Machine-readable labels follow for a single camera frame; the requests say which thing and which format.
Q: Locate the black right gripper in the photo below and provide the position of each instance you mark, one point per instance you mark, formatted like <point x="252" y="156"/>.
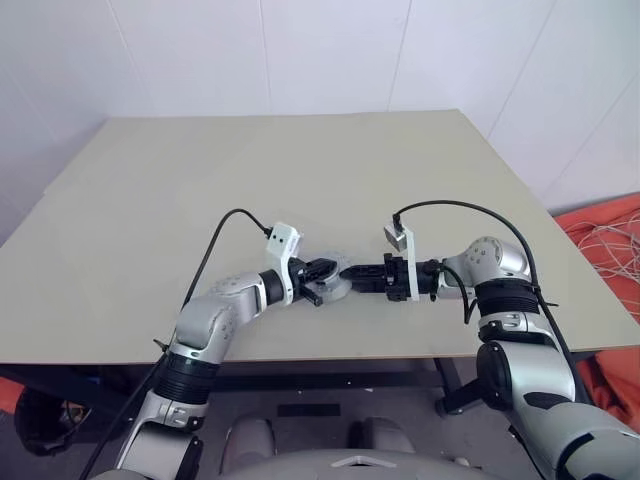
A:
<point x="397" y="280"/>

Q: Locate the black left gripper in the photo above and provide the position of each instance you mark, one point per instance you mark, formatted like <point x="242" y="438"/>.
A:
<point x="300" y="277"/>

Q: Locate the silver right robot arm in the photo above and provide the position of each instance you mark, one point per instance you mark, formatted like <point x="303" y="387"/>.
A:
<point x="525" y="370"/>

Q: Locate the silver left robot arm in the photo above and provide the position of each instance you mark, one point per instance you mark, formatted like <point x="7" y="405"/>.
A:
<point x="210" y="315"/>

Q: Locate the silver robot torso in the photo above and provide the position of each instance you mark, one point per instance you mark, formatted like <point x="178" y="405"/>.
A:
<point x="310" y="465"/>

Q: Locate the orange cloth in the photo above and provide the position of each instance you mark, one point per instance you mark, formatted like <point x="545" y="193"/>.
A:
<point x="615" y="310"/>

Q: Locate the black bag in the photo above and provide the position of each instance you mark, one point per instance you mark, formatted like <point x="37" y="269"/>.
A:
<point x="50" y="425"/>

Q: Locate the small orange object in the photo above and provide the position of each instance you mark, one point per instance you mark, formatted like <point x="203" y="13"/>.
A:
<point x="10" y="395"/>

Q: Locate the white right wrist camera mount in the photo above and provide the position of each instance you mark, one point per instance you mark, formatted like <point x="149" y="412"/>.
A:
<point x="411" y="270"/>

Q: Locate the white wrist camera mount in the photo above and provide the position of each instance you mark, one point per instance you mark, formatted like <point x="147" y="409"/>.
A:
<point x="411" y="270"/>
<point x="280" y="250"/>

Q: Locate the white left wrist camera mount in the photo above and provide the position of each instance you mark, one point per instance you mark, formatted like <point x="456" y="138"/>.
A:
<point x="280" y="250"/>

